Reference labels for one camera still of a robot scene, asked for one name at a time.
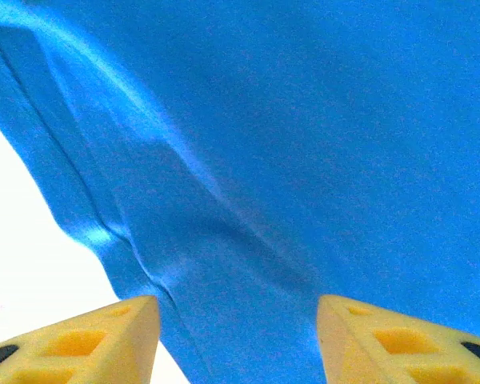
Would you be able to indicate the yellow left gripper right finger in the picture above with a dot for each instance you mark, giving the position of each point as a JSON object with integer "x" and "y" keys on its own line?
{"x": 384, "y": 352}

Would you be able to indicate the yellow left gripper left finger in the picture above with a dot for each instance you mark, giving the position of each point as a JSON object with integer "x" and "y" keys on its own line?
{"x": 96, "y": 348}

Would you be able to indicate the blue tank top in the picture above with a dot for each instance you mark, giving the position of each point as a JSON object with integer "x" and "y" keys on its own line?
{"x": 284, "y": 140}

